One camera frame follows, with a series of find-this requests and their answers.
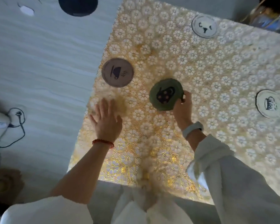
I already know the person's left hand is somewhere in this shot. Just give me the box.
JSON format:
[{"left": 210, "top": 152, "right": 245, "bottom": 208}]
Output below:
[{"left": 88, "top": 98, "right": 123, "bottom": 144}]

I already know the person's right hand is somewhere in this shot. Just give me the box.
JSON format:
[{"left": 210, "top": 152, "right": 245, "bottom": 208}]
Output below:
[{"left": 172, "top": 90, "right": 193, "bottom": 131}]

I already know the green coaster with spotted mug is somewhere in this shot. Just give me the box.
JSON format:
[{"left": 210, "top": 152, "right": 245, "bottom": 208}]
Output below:
[{"left": 149, "top": 78, "right": 185, "bottom": 112}]

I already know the mauve coaster with cup print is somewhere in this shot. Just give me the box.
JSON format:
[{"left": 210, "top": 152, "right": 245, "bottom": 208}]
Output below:
[{"left": 101, "top": 58, "right": 135, "bottom": 88}]

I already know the white coaster with kettle print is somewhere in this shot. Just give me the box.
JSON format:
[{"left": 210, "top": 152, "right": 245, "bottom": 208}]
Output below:
[{"left": 191, "top": 14, "right": 220, "bottom": 39}]

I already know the cream coaster with spotted mug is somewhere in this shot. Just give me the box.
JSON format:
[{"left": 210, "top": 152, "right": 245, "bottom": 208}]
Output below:
[{"left": 255, "top": 89, "right": 280, "bottom": 119}]

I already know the person's left forearm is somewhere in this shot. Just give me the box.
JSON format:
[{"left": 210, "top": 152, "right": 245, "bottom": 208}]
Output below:
[{"left": 50, "top": 143, "right": 114, "bottom": 204}]

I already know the person's right forearm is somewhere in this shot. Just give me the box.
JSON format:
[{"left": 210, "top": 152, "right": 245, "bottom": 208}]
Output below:
[{"left": 186, "top": 130, "right": 280, "bottom": 224}]

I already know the person's white clothing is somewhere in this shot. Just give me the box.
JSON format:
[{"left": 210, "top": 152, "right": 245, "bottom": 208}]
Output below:
[{"left": 0, "top": 186, "right": 194, "bottom": 224}]

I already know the grey band smartwatch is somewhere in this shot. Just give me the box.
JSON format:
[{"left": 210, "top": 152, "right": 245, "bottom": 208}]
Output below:
[{"left": 182, "top": 121, "right": 204, "bottom": 139}]

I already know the table with floral lace tablecloth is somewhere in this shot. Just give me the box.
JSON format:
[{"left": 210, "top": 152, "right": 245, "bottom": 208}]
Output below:
[{"left": 68, "top": 0, "right": 280, "bottom": 206}]

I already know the brown woven object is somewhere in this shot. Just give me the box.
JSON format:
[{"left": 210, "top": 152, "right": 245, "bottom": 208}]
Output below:
[{"left": 0, "top": 168, "right": 25, "bottom": 204}]

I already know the dark blue round stool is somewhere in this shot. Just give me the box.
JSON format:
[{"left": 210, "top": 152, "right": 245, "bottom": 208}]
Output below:
[{"left": 58, "top": 0, "right": 99, "bottom": 17}]

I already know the white paper scrap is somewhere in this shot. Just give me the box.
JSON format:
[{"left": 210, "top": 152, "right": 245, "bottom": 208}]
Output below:
[{"left": 20, "top": 5, "right": 35, "bottom": 16}]

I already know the red bead bracelet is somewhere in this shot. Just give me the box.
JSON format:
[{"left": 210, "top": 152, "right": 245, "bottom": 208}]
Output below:
[{"left": 92, "top": 139, "right": 115, "bottom": 150}]

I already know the black cable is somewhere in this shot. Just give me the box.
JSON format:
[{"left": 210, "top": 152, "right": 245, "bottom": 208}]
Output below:
[{"left": 0, "top": 107, "right": 26, "bottom": 161}]

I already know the gold wire frame shelf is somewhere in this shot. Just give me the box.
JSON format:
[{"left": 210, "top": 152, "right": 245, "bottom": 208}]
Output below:
[{"left": 241, "top": 0, "right": 280, "bottom": 34}]

